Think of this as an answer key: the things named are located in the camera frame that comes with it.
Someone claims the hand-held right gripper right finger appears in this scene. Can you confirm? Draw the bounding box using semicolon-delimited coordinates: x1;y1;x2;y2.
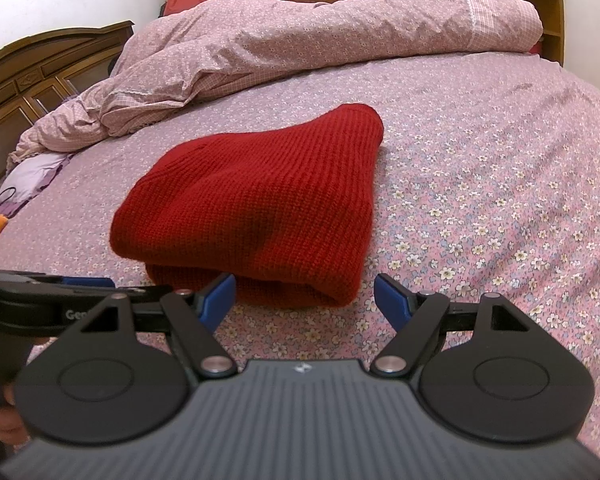
371;273;533;376

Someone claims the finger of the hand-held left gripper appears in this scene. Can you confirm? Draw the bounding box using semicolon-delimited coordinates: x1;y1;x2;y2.
30;273;173;297

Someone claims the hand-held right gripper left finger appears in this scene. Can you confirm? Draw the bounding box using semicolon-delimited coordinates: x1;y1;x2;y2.
77;273;237;378

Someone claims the red knit cardigan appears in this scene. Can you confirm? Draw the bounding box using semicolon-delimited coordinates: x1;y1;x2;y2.
109;102;385;309

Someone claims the person's left hand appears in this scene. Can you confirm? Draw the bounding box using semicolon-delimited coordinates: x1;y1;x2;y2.
0;384;32;450

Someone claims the purple pillow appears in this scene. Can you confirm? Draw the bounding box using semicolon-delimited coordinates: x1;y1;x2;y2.
0;152;75;218

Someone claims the pink floral bed sheet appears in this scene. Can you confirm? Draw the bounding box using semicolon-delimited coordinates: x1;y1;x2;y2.
0;54;600;466

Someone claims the dark wooden headboard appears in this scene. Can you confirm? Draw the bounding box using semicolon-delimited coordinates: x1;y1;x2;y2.
0;20;136;196

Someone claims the pink floral duvet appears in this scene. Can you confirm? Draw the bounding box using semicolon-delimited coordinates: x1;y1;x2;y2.
6;0;544;166

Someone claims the light wooden cabinet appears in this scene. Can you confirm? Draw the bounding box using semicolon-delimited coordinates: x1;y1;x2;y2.
284;0;565;67

